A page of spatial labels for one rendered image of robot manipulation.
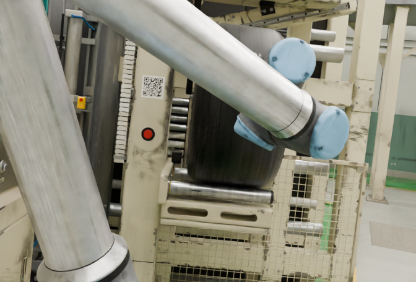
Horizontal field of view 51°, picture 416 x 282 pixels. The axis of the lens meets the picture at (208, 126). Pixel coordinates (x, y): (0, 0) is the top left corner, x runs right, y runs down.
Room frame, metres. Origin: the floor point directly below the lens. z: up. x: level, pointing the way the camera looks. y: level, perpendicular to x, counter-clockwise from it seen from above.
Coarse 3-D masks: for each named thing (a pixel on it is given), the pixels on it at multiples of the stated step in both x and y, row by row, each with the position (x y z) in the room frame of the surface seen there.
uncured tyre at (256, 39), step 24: (264, 48) 1.36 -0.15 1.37; (216, 96) 1.28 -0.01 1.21; (192, 120) 1.34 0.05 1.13; (216, 120) 1.28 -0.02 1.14; (192, 144) 1.35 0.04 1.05; (216, 144) 1.30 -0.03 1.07; (240, 144) 1.30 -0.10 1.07; (192, 168) 1.41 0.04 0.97; (216, 168) 1.35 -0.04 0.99; (240, 168) 1.35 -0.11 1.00; (264, 168) 1.35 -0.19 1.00
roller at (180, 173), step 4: (176, 168) 1.69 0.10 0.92; (180, 168) 1.70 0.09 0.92; (184, 168) 1.70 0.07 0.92; (176, 172) 1.68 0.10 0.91; (180, 172) 1.68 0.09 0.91; (184, 172) 1.68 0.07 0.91; (176, 176) 1.68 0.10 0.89; (180, 176) 1.68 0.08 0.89; (184, 176) 1.68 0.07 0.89; (188, 176) 1.68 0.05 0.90; (192, 180) 1.69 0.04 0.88
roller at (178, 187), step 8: (176, 184) 1.41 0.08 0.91; (184, 184) 1.41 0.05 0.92; (192, 184) 1.41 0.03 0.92; (200, 184) 1.42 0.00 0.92; (208, 184) 1.42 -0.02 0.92; (176, 192) 1.41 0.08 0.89; (184, 192) 1.40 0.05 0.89; (192, 192) 1.40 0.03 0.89; (200, 192) 1.40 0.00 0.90; (208, 192) 1.41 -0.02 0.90; (216, 192) 1.41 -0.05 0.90; (224, 192) 1.41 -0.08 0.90; (232, 192) 1.41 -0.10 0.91; (240, 192) 1.41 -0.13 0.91; (248, 192) 1.41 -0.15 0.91; (256, 192) 1.42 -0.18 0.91; (264, 192) 1.42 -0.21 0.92; (272, 192) 1.42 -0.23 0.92; (240, 200) 1.42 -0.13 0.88; (248, 200) 1.42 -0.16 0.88; (256, 200) 1.42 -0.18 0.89; (264, 200) 1.41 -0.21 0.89; (272, 200) 1.42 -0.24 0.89
